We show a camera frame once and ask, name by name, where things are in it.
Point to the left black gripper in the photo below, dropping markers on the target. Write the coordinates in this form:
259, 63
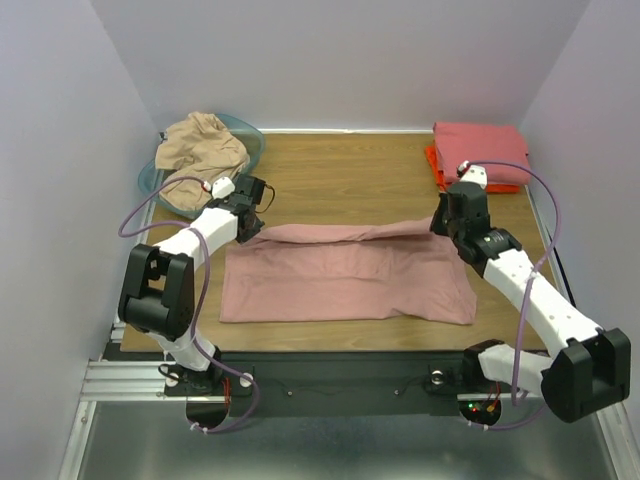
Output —
250, 223

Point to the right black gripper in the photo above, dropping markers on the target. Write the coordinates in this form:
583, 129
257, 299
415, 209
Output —
441, 220

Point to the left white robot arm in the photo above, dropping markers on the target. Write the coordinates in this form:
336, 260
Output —
158, 292

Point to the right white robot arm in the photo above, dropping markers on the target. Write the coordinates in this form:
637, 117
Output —
586, 368

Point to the folded orange t shirt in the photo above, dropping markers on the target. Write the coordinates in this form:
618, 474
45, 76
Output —
442, 184

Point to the beige t shirt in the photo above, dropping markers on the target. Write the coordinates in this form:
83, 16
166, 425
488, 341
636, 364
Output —
201, 147

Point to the folded salmon pink t shirt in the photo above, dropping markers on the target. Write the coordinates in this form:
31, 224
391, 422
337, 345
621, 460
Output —
459, 142

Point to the teal plastic basket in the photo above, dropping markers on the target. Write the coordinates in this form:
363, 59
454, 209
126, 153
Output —
150, 177

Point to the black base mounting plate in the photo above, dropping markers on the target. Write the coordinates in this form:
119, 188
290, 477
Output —
327, 384

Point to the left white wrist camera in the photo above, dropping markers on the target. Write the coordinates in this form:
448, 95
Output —
220, 188

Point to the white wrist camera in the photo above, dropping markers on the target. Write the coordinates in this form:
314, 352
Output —
220, 188
472, 173

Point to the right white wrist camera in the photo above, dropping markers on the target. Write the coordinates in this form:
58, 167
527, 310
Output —
472, 173

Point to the aluminium frame rail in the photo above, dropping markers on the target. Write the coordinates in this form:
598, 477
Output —
127, 428

